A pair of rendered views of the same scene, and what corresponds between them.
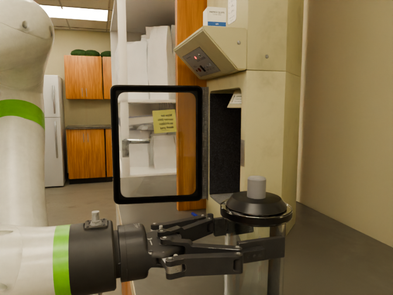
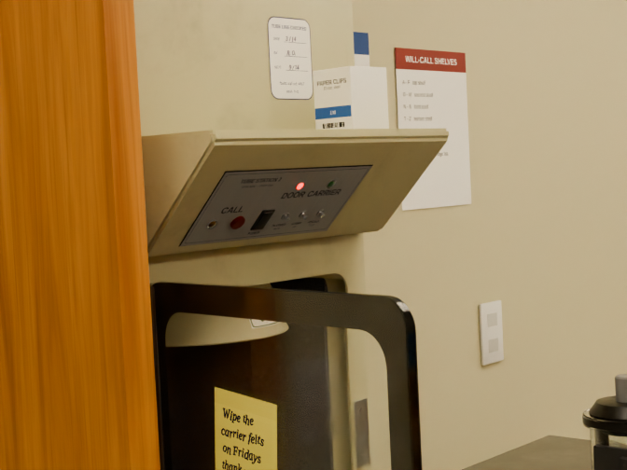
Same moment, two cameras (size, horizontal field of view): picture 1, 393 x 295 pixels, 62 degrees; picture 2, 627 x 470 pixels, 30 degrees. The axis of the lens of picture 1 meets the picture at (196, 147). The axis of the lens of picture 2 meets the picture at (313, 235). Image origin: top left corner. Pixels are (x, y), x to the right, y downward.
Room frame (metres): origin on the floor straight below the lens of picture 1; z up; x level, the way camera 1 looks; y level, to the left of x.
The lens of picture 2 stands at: (1.52, 0.88, 1.47)
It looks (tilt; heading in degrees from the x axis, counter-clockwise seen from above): 3 degrees down; 238
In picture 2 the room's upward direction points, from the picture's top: 3 degrees counter-clockwise
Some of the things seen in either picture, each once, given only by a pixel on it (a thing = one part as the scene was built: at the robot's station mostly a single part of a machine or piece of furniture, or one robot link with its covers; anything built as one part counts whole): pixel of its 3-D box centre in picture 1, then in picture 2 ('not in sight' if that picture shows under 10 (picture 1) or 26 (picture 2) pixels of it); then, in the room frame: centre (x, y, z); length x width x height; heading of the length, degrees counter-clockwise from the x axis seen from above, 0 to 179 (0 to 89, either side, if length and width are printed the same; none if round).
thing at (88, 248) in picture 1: (96, 253); not in sight; (0.42, 0.14, 1.12); 0.09 x 0.06 x 0.12; 16
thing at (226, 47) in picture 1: (204, 57); (299, 187); (0.97, -0.02, 1.46); 0.32 x 0.11 x 0.10; 16
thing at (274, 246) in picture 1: (261, 249); not in sight; (0.43, -0.09, 1.12); 0.07 x 0.01 x 0.03; 106
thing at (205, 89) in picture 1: (205, 144); not in sight; (1.12, -0.03, 1.19); 0.03 x 0.02 x 0.39; 16
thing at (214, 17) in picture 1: (214, 21); (351, 101); (0.89, -0.05, 1.54); 0.05 x 0.05 x 0.06; 12
